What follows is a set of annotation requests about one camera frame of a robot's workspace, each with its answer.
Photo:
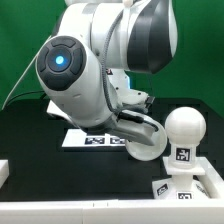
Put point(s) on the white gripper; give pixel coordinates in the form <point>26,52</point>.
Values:
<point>133,122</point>

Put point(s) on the white lamp shade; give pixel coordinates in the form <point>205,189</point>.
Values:
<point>144,152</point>

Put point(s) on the white lamp bulb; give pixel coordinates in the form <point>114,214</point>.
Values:
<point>185,128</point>

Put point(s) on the white lamp base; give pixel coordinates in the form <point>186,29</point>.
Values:
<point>182,184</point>

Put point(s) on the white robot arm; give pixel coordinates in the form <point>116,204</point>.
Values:
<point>92,38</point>

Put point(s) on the white tag sheet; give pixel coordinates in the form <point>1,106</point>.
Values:
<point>78,138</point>

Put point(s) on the white left border block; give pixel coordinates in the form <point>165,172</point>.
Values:
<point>4,171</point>

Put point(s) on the white right border rail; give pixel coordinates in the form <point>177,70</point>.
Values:
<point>211,180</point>

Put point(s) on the white border rail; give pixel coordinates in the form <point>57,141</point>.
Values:
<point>209,211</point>
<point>211,180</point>

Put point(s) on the white front border rail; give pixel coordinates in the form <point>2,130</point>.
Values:
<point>209,211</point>

